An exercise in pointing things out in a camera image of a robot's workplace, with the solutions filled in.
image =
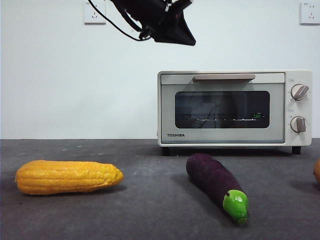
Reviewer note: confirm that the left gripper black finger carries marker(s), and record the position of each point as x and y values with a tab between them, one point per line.
178	32

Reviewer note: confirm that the white Toshiba toaster oven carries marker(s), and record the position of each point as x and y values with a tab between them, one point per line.
297	139

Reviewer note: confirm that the orange round fruit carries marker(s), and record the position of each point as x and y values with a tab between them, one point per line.
318	172

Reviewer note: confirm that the white wall socket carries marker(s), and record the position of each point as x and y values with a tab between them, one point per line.
93	18
311	13

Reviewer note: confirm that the beige oven knob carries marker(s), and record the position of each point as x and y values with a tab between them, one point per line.
298	124
299	92

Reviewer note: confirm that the yellow corn cob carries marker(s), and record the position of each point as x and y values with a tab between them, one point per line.
64	178

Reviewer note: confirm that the purple eggplant with green stem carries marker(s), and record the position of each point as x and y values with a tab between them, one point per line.
212	177

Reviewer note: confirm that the oven door with glass window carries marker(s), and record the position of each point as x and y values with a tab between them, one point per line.
169	109

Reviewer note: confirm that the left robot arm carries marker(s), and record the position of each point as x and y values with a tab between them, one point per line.
145	10

